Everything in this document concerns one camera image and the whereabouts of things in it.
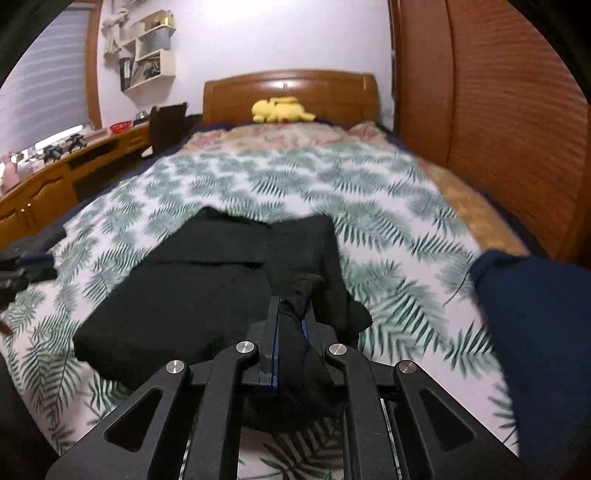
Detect white wall shelf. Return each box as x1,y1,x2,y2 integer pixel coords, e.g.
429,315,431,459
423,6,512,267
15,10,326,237
117,10,178,93

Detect leaf print blanket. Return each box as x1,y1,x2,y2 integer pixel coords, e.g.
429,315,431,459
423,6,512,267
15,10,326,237
0,145,520,480

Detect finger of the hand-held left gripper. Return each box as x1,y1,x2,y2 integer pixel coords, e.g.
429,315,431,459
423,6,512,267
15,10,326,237
0,260,59,284

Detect yellow plush toy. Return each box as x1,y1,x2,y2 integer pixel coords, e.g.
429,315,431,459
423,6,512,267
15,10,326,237
252,96,317,124

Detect wooden headboard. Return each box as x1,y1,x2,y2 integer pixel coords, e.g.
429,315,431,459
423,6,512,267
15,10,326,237
202,69,382,125

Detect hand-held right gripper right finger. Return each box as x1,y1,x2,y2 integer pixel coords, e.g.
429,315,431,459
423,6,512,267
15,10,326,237
300,302,548,480

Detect dark wooden chair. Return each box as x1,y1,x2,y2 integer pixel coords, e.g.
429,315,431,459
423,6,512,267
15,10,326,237
143,102,190,158

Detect woven straw mat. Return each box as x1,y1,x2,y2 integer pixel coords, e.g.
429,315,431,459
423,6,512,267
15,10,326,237
422,159,532,259

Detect pink bag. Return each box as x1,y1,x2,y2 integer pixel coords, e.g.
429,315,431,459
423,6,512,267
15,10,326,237
0,154,23,197

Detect wooden desk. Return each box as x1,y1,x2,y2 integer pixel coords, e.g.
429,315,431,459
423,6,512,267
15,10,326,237
0,121,155,241

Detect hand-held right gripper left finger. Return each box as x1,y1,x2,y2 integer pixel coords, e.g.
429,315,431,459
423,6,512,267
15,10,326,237
45,295,282,480

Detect wooden slatted wardrobe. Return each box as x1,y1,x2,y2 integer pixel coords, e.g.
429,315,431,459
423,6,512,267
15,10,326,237
388,0,591,266

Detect white hanging cloth bag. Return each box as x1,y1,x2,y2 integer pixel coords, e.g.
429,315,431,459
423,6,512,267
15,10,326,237
102,6,136,55

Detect black coat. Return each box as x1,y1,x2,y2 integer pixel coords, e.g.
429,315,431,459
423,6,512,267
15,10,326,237
73,206,374,432

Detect dark blue cloth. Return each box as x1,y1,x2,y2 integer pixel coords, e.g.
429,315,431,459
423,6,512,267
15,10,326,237
468,249,591,464

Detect black desk gadget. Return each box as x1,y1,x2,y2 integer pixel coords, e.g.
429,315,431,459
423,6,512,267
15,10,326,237
41,133,89,164

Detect floral blanket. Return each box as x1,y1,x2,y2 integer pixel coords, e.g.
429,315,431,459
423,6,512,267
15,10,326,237
182,121,398,155

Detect window blind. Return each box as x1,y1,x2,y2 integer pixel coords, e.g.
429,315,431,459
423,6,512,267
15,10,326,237
0,8,92,155

